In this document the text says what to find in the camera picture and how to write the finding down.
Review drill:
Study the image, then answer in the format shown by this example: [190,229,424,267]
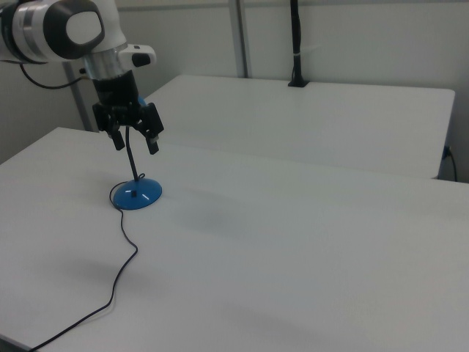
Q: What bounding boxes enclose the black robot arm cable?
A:
[18,63,89,90]

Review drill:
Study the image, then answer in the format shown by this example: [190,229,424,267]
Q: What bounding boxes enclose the black clamped pole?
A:
[287,0,311,89]

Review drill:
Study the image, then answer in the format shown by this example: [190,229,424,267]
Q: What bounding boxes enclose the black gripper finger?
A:
[134,103,165,156]
[91,103,126,152]

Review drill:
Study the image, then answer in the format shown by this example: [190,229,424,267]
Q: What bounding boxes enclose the black lamp power cable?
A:
[28,185,140,352]

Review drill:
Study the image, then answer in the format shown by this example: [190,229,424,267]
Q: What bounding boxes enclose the black cable at table edge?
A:
[443,145,459,182]

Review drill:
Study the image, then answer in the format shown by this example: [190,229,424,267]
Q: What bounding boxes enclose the blue desk lamp black neck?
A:
[111,95,163,212]

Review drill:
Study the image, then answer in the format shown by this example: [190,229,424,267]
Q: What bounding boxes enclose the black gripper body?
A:
[91,70,144,130]

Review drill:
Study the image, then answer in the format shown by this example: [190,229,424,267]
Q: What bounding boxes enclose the grey partition frame post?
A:
[61,62,93,132]
[228,0,254,79]

